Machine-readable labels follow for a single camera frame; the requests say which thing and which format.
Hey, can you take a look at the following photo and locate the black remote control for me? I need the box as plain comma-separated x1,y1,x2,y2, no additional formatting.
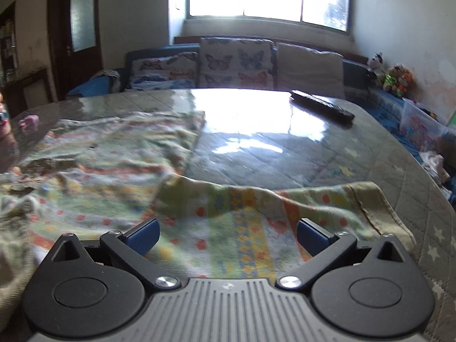
290,90,356,123

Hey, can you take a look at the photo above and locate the blue sofa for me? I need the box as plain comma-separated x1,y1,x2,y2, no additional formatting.
66,43,456,203

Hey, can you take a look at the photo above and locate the clear plastic storage box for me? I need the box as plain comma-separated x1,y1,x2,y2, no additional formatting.
398,98,452,154

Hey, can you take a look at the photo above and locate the wooden cabinet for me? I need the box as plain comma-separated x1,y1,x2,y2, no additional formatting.
0,2,19,88

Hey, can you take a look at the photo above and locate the dark wooden door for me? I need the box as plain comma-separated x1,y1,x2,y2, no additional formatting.
47,0,105,101

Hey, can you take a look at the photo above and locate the colourful patterned towel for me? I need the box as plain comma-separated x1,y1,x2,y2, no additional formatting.
0,110,417,332

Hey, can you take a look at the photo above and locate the white cloth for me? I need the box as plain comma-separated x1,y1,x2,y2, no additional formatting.
420,150,451,188

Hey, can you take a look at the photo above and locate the orange plush toy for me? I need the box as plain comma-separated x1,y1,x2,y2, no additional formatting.
395,67,417,97

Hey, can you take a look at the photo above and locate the wooden side table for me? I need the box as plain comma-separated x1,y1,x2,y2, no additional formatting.
4,67,53,110

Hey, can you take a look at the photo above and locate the butterfly print cushion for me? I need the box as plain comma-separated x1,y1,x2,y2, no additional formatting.
128,52,200,90
198,37,276,89

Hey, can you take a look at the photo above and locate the plain beige cushion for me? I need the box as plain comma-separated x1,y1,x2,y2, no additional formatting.
275,42,345,99

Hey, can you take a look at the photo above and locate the grey cloth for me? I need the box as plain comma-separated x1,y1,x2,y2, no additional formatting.
92,69,122,92

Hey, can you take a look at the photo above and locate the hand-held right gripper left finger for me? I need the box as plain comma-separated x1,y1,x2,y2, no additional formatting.
53,218,180,290

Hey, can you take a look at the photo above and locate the black and white plush cow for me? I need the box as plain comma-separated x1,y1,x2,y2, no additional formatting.
367,52,387,79

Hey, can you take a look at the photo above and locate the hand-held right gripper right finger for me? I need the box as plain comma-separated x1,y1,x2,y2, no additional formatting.
278,218,410,290

